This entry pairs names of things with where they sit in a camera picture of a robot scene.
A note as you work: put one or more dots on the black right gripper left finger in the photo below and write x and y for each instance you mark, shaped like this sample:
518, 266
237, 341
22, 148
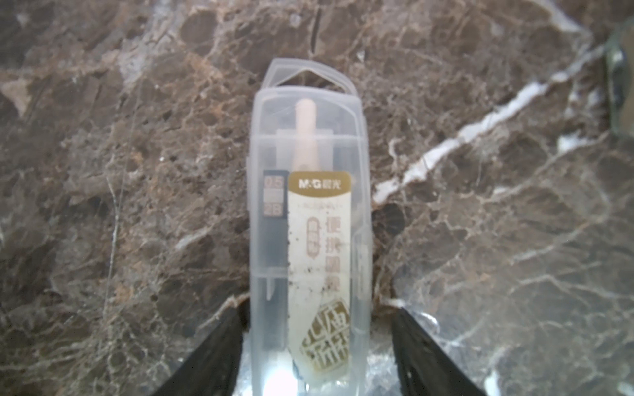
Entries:
213, 368

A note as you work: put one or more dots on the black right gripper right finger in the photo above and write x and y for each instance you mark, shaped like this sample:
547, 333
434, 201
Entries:
423, 367

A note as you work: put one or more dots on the clear compass case back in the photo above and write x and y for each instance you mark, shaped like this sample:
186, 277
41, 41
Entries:
309, 201

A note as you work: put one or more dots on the small jar black lid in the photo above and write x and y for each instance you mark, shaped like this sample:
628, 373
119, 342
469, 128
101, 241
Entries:
619, 66

